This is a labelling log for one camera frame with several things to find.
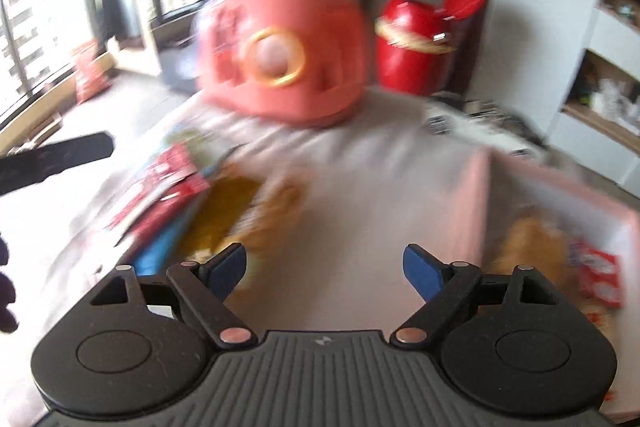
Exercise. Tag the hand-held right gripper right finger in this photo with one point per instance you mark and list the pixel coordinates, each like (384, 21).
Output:
(425, 272)

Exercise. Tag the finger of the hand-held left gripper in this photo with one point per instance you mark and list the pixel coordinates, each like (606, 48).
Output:
(6, 302)
(65, 154)

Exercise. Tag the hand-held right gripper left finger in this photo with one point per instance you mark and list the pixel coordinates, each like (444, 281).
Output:
(225, 269)

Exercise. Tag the clear packet of yellow snacks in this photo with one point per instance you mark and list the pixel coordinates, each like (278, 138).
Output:
(225, 207)

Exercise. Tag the golden bread packet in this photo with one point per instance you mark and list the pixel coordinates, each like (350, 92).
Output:
(272, 227)

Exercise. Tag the brown bread packet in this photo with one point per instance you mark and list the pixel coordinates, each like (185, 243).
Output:
(532, 257)

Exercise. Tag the pink cardboard box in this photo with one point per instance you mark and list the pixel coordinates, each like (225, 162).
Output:
(505, 187)

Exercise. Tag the red and white snack packet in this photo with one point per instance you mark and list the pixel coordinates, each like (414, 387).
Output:
(597, 274)

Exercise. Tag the red bag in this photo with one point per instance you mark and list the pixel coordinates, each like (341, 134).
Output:
(91, 72)

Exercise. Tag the red striped snack packet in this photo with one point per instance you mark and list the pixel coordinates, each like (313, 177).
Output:
(160, 187)

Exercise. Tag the grey box with arched opening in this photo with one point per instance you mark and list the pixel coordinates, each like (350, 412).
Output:
(175, 52)

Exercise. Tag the red lidded bin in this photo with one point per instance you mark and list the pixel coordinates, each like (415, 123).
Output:
(410, 52)

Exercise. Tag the pink plastic pet carrier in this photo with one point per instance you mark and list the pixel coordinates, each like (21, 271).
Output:
(285, 47)

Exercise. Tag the white plastic bag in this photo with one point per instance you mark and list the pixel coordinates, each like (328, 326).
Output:
(617, 102)

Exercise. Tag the white shelf cabinet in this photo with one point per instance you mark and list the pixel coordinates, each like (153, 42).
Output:
(590, 57)

